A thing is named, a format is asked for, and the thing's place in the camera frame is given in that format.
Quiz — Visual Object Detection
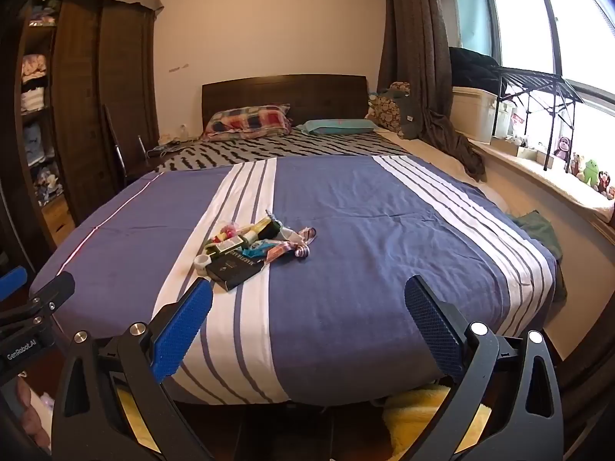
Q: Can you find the floral cushion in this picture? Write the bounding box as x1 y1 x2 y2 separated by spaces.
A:
367 91 404 133

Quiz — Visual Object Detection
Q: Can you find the teal pillow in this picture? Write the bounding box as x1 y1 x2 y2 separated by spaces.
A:
294 118 380 136

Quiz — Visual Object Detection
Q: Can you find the yellow green tube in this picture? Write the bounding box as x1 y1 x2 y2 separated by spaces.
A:
240 216 272 245

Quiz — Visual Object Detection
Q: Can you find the green cloth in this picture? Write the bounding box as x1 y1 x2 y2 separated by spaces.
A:
509 210 563 260

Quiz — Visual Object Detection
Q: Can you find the black white patterned bed sheet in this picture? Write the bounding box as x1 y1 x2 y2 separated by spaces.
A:
154 132 414 174

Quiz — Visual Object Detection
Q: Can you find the black box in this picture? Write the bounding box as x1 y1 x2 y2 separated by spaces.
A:
206 248 266 292

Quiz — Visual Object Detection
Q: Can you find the plaid pillow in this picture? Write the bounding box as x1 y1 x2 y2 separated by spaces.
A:
201 104 293 142

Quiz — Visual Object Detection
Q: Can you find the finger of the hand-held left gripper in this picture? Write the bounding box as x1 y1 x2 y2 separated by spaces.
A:
29 271 76 313
0 265 28 301

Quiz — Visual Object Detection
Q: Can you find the red candy wrapper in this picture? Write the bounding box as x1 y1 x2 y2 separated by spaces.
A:
214 221 241 243

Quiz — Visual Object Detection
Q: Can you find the window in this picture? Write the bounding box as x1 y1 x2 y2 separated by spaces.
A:
452 0 615 121

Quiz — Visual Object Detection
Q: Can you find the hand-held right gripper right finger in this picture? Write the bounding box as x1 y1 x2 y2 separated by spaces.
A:
404 275 565 461

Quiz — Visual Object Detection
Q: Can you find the black folding rack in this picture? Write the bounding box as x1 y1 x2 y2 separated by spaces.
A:
497 65 584 171

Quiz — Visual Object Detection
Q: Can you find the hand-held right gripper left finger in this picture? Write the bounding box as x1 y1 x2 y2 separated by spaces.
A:
50 277 214 461

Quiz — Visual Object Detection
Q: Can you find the black jacket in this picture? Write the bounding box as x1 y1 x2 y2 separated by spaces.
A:
449 47 503 92

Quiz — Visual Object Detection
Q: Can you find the yellow fuzzy blanket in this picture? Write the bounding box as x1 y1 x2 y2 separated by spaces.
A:
115 383 493 461

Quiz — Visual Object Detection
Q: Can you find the stack of folded clothes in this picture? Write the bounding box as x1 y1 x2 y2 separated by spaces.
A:
19 53 63 202

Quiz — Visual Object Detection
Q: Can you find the grey cushion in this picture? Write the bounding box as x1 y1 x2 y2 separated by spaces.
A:
401 93 426 140

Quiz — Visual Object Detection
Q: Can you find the brown wooden wardrobe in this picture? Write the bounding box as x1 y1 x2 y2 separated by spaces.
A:
14 0 161 245

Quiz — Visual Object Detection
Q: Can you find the white storage box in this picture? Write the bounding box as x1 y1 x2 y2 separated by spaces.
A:
452 85 498 145

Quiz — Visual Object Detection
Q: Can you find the dark wooden headboard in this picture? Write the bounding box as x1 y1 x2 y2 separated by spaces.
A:
202 74 368 130

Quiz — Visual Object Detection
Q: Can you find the blue white striped blanket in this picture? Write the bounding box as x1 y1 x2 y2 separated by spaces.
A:
29 155 558 406

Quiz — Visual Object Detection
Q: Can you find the dark green packet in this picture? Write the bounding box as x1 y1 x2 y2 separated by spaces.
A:
266 216 289 241

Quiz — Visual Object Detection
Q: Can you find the brown curtain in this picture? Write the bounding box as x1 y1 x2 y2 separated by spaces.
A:
377 0 487 183

